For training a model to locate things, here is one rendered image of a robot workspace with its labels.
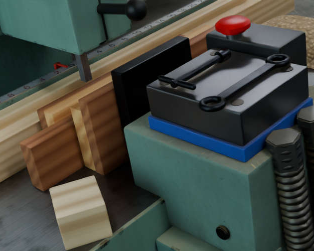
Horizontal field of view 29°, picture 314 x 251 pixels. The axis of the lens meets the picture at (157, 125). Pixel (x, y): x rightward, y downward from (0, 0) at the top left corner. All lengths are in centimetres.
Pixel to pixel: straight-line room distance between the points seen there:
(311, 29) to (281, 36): 22
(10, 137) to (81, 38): 12
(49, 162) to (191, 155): 15
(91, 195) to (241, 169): 12
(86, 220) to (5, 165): 15
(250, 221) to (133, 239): 11
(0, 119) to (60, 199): 15
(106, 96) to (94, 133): 4
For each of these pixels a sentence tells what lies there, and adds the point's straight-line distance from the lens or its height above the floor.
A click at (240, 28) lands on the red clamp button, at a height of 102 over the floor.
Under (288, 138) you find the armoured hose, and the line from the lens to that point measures 44.
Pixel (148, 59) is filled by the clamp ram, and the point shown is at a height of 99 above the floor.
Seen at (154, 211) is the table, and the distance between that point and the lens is 51.
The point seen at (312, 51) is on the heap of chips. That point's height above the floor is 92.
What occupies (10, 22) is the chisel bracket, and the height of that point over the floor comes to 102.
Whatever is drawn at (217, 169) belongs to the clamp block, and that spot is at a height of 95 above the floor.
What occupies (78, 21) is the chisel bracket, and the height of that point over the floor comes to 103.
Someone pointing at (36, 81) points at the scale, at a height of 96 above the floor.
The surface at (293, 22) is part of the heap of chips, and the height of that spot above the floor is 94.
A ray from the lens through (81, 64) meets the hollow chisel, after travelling 63.
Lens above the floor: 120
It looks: 29 degrees down
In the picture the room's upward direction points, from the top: 10 degrees counter-clockwise
